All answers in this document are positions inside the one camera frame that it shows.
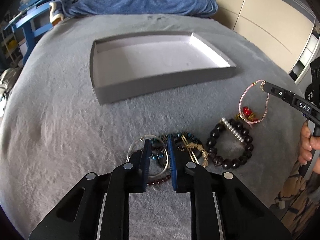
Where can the grey bag on floor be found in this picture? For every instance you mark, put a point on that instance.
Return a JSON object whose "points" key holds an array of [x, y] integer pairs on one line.
{"points": [[8, 80]]}

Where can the white pearl bar clip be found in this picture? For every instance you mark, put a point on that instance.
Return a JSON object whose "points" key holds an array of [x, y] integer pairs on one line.
{"points": [[232, 129]]}

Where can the right hand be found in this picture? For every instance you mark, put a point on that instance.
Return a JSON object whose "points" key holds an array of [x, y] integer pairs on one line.
{"points": [[306, 144]]}

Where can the grey bed cover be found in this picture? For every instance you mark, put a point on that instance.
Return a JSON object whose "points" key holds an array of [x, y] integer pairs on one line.
{"points": [[54, 131]]}

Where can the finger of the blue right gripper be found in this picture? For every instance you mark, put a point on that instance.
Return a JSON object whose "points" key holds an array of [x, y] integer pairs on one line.
{"points": [[276, 91]]}

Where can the blue desk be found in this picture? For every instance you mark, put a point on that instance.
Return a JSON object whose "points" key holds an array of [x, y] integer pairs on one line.
{"points": [[24, 23]]}

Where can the white shelf rack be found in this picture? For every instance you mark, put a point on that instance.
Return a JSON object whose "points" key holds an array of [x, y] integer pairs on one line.
{"points": [[10, 47]]}

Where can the silver bangle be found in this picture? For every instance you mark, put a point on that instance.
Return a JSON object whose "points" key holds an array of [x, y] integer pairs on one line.
{"points": [[130, 156]]}

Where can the red bead gold charm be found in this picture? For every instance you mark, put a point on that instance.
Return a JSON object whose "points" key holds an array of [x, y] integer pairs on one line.
{"points": [[247, 116]]}

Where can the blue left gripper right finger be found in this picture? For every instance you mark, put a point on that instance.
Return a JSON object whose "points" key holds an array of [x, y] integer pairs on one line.
{"points": [[173, 165]]}

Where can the patterned sleeve forearm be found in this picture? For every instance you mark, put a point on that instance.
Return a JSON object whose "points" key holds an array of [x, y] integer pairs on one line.
{"points": [[297, 202]]}

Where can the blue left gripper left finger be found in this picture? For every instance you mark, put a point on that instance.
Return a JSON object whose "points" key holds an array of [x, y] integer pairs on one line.
{"points": [[144, 165]]}

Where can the grey cardboard tray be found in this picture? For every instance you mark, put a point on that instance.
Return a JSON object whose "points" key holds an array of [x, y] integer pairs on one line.
{"points": [[134, 64]]}

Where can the white wardrobe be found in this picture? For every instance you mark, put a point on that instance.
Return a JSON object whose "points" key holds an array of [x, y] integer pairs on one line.
{"points": [[283, 29]]}

